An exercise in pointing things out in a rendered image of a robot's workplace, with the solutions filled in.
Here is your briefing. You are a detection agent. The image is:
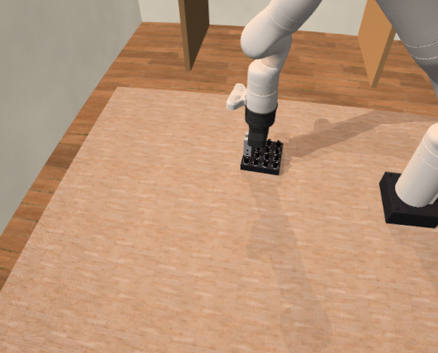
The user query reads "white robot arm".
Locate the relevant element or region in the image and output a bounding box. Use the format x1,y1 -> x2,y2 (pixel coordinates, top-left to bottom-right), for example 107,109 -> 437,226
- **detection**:
240,0 -> 438,208

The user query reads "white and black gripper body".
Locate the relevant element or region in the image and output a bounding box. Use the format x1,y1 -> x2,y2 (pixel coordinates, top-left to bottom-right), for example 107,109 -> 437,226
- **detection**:
226,83 -> 278,148

